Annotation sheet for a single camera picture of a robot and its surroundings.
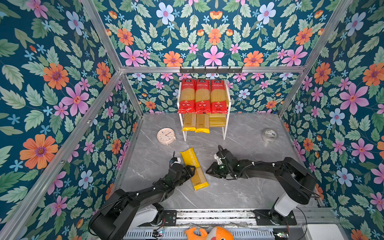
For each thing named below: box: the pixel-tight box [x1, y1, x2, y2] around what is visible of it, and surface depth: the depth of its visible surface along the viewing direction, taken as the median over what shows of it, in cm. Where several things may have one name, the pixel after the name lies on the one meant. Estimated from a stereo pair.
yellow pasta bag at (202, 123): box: [195, 113, 211, 134], surface depth 92 cm
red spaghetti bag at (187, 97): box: [177, 79, 196, 114], surface depth 82 cm
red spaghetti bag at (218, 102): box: [210, 80, 228, 114], surface depth 81 cm
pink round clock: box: [156, 127, 176, 146], surface depth 106 cm
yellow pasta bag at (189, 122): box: [182, 113, 197, 132], surface depth 92 cm
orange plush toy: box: [184, 226, 235, 240], surface depth 66 cm
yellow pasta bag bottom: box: [180, 147, 209, 192], surface depth 90 cm
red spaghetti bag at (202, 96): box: [195, 79, 211, 115], surface depth 81 cm
